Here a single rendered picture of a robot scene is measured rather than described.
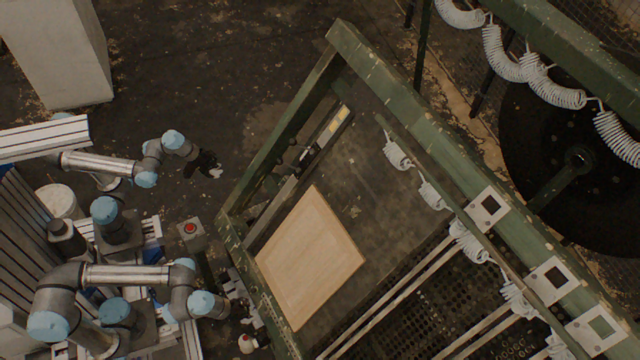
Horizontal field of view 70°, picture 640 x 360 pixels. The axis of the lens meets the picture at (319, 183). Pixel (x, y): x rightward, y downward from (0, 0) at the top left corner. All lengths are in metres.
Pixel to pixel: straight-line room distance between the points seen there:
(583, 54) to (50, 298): 1.81
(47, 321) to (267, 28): 4.05
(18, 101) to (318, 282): 3.57
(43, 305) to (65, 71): 2.93
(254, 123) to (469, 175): 2.84
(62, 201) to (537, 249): 2.98
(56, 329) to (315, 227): 1.07
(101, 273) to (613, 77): 1.72
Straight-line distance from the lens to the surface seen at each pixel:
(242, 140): 4.03
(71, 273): 1.70
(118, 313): 2.03
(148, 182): 1.88
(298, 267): 2.19
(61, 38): 4.16
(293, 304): 2.25
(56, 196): 3.62
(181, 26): 5.27
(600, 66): 1.66
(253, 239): 2.38
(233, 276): 2.56
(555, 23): 1.75
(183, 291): 1.65
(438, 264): 1.68
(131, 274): 1.68
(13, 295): 2.11
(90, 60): 4.27
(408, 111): 1.71
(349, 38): 1.94
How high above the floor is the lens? 3.08
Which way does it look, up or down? 55 degrees down
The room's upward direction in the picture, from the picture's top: 6 degrees clockwise
